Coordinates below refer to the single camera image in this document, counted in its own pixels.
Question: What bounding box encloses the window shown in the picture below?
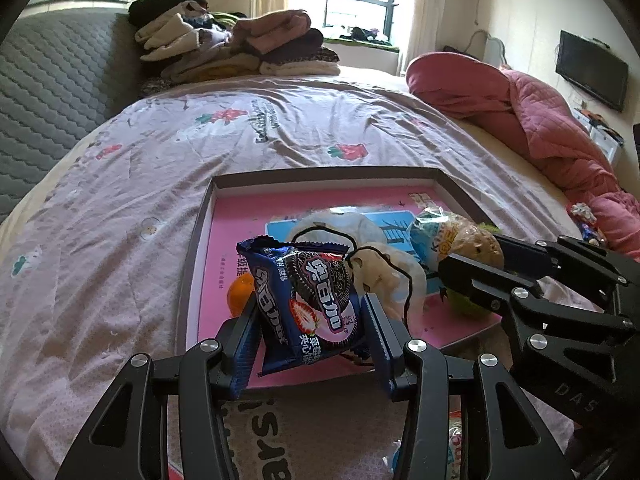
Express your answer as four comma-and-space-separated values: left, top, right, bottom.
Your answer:
290, 0, 401, 46

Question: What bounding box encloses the pile of folded clothes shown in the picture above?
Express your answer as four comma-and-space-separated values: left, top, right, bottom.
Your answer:
127, 0, 342, 92

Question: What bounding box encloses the green windowsill mat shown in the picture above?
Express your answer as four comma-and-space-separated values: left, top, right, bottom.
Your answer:
322, 37, 401, 52

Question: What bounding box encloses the grey quilted headboard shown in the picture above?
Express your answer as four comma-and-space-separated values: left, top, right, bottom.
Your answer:
0, 10, 146, 223

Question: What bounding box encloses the pink quilt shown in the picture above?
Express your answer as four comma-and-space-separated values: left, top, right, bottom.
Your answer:
405, 52, 640, 261

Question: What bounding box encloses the pink glossy book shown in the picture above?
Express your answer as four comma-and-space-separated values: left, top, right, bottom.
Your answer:
192, 187, 501, 388

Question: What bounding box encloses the blue cookie packet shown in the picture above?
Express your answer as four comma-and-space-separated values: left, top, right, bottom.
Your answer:
236, 235, 368, 378

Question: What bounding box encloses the clear snack packet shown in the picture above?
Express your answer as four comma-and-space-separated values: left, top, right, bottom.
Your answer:
406, 206, 505, 273

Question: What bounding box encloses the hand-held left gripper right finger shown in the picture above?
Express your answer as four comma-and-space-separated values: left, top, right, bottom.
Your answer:
360, 292, 576, 480

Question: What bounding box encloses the orange tangerine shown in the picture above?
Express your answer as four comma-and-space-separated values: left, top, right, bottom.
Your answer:
227, 279, 258, 317

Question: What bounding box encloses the small colourful wrapper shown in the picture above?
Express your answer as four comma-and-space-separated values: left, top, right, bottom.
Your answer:
570, 202, 608, 246

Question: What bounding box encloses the pink tray with dark frame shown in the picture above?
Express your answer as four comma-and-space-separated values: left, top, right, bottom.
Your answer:
174, 167, 506, 396

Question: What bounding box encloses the beige bed sheet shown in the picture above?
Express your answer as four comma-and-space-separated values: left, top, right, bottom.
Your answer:
340, 62, 571, 196

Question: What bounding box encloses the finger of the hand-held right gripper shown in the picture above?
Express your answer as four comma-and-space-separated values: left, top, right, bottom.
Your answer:
495, 234, 626, 286
437, 252, 546, 311

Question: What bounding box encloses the white plastic bag black cord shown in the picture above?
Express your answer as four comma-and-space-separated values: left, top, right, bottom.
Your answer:
289, 209, 428, 323

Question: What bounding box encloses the white cabinet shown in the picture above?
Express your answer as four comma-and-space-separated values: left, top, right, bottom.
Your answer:
570, 107, 626, 161

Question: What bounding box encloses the white rounded object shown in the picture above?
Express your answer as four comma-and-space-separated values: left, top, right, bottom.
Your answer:
470, 30, 508, 68

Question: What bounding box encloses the white red snack wrapper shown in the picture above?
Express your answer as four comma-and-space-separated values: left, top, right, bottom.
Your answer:
447, 410, 468, 480

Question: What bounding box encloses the dark cloth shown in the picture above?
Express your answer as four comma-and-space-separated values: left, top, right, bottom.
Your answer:
350, 26, 388, 43

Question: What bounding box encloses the black wall television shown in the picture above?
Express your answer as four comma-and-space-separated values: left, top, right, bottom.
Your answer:
556, 30, 630, 113

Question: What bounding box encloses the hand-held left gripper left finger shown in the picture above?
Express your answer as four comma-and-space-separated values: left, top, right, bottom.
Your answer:
55, 302, 263, 480

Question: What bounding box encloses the green fuzzy hair scrunchie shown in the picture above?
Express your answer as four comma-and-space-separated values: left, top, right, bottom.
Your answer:
447, 287, 493, 317

